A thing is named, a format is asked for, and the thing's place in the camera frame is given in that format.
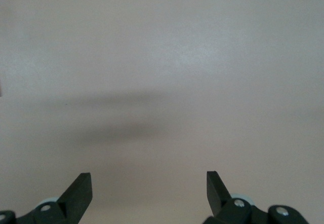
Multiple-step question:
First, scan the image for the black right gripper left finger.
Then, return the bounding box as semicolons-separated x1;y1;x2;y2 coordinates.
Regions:
0;172;93;224

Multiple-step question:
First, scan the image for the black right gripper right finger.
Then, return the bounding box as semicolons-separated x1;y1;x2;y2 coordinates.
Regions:
205;170;312;224

